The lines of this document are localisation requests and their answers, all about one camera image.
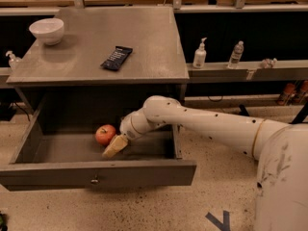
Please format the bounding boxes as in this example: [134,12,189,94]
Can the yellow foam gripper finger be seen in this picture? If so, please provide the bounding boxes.
[102,135,128,159]

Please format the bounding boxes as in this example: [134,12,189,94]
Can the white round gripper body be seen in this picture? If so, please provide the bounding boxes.
[119,108,167,141]

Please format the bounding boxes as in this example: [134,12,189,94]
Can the red apple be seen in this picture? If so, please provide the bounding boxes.
[95,124,116,146]

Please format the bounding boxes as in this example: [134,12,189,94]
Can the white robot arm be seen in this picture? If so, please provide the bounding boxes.
[103,95,308,231]

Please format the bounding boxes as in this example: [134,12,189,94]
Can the metal drawer knob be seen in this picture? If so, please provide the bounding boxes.
[90,175,100,185]

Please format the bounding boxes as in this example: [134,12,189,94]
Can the open grey top drawer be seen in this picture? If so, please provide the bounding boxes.
[0,94,196,191]

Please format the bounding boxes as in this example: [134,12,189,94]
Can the dark blue snack bar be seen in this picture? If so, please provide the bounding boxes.
[101,46,133,71]

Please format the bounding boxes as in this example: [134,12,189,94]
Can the grey wooden cabinet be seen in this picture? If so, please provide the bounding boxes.
[8,7,189,123]

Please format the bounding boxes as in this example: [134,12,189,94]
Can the white pump bottle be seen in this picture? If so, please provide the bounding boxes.
[192,38,207,68]

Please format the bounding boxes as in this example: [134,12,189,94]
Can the white bowl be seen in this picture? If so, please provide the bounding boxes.
[29,18,64,45]

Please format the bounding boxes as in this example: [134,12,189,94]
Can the clear water bottle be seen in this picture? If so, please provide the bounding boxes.
[228,40,244,69]

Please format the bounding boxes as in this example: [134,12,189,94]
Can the clear sanitizer pump bottle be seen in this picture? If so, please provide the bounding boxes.
[6,50,21,70]

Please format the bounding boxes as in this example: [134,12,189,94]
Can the crumpled clear plastic wrapper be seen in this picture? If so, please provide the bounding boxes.
[261,58,277,68]

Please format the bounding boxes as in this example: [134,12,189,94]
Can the orange spray bottles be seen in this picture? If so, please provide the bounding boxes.
[276,80,308,105]

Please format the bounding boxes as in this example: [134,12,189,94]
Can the black metal stand leg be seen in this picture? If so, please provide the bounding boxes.
[239,104,302,123]

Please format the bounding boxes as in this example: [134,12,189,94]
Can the grey wall ledge rail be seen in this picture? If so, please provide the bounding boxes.
[187,60,308,84]

